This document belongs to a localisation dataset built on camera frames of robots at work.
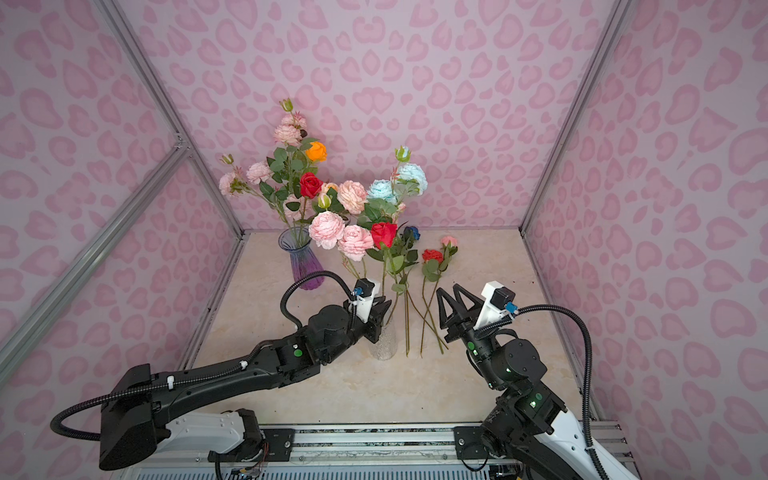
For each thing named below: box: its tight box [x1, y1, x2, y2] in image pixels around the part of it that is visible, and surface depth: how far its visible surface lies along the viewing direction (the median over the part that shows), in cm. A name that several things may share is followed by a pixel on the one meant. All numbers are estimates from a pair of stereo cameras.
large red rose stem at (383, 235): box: [366, 222, 398, 298], surface depth 61 cm
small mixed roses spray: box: [308, 193, 374, 279], surface depth 63 cm
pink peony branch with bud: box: [219, 153, 289, 223], surface depth 85 cm
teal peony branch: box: [357, 146, 429, 228], surface depth 64 cm
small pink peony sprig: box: [274, 98, 308, 147], surface depth 80 cm
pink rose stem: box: [437, 236, 458, 280], surface depth 112 cm
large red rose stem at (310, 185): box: [300, 172, 323, 231], surface depth 71 cm
